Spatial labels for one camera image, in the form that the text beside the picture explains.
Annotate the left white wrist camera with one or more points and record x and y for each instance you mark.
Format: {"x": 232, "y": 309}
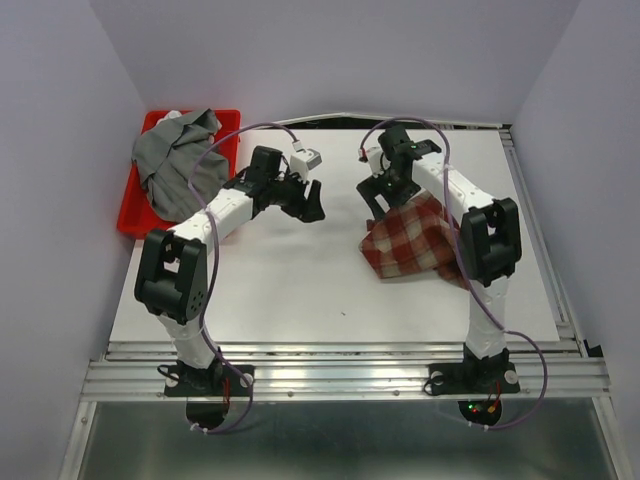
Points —
{"x": 303, "y": 160}

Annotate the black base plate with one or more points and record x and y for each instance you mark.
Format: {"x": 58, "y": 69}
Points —
{"x": 240, "y": 381}
{"x": 456, "y": 379}

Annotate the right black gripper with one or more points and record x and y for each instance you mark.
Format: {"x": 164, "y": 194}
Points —
{"x": 372, "y": 187}

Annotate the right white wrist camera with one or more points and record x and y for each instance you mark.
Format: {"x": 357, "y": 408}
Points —
{"x": 375, "y": 158}

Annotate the red plaid skirt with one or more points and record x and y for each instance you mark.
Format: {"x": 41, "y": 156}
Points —
{"x": 412, "y": 239}

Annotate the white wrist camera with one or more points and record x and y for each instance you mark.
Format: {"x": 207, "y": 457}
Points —
{"x": 375, "y": 158}
{"x": 303, "y": 160}

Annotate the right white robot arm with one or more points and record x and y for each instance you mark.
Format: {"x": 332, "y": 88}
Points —
{"x": 486, "y": 239}

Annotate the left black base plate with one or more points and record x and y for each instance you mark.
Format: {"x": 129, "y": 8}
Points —
{"x": 240, "y": 381}

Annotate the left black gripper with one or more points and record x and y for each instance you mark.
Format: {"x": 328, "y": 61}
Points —
{"x": 307, "y": 210}

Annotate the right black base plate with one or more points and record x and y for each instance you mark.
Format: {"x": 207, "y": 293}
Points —
{"x": 456, "y": 379}

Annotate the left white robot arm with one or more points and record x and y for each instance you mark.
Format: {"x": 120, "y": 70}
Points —
{"x": 178, "y": 266}

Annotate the grey skirt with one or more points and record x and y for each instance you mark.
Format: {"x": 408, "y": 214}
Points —
{"x": 175, "y": 153}

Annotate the red plastic bin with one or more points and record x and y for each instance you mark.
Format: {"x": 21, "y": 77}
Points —
{"x": 136, "y": 217}

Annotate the aluminium right side rail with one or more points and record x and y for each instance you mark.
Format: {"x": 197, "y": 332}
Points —
{"x": 566, "y": 320}

